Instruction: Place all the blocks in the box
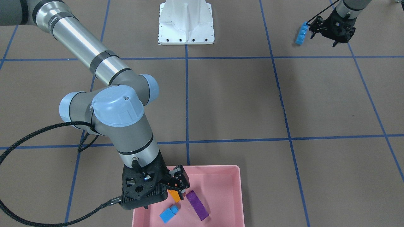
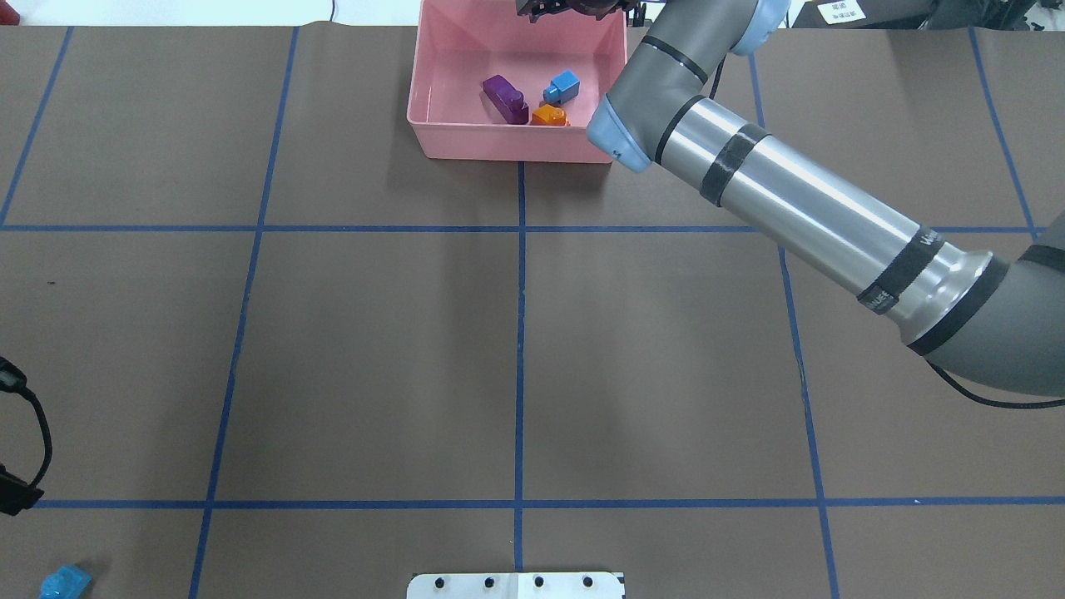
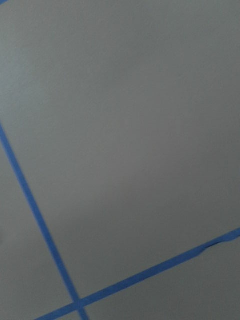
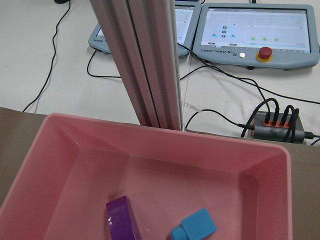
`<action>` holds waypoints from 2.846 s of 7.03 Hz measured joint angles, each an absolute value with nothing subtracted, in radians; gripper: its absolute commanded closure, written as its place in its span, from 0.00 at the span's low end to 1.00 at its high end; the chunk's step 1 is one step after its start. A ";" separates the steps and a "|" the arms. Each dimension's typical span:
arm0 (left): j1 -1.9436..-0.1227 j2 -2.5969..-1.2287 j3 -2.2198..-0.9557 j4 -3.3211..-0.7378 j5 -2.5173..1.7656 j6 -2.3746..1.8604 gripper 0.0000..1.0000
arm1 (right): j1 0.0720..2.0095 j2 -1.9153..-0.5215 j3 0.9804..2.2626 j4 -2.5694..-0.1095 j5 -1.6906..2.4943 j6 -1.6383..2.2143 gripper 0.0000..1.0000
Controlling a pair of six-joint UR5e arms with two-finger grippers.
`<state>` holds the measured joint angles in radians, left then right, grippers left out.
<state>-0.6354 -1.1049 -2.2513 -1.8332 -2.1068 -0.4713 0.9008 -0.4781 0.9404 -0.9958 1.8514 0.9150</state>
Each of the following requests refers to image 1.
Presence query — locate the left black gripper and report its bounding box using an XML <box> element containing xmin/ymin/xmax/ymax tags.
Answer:
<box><xmin>309</xmin><ymin>11</ymin><xmax>356</xmax><ymax>44</ymax></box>

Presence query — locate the orange block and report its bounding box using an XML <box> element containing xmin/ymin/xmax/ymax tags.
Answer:
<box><xmin>168</xmin><ymin>190</ymin><xmax>181</xmax><ymax>203</ymax></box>

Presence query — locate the purple block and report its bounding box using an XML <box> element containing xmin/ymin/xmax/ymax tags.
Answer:
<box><xmin>186</xmin><ymin>190</ymin><xmax>209</xmax><ymax>221</ymax></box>

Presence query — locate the brown paper table mat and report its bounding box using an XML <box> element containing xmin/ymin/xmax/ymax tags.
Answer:
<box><xmin>3</xmin><ymin>0</ymin><xmax>404</xmax><ymax>227</ymax></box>

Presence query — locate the long blue block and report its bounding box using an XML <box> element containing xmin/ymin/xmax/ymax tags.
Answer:
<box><xmin>295</xmin><ymin>21</ymin><xmax>309</xmax><ymax>46</ymax></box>

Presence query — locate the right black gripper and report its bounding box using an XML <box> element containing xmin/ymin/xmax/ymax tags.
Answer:
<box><xmin>139</xmin><ymin>151</ymin><xmax>190</xmax><ymax>193</ymax></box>

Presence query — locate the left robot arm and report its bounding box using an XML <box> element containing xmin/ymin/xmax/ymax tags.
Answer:
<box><xmin>308</xmin><ymin>0</ymin><xmax>371</xmax><ymax>47</ymax></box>

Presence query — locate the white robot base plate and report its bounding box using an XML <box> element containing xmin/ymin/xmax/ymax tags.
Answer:
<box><xmin>158</xmin><ymin>0</ymin><xmax>215</xmax><ymax>45</ymax></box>

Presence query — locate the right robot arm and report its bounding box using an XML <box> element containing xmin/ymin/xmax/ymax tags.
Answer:
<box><xmin>1</xmin><ymin>0</ymin><xmax>186</xmax><ymax>206</ymax></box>

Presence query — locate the pink plastic box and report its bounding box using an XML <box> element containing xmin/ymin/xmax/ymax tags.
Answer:
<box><xmin>132</xmin><ymin>165</ymin><xmax>245</xmax><ymax>227</ymax></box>

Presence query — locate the small blue block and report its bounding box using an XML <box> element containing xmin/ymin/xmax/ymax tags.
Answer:
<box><xmin>160</xmin><ymin>205</ymin><xmax>179</xmax><ymax>223</ymax></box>

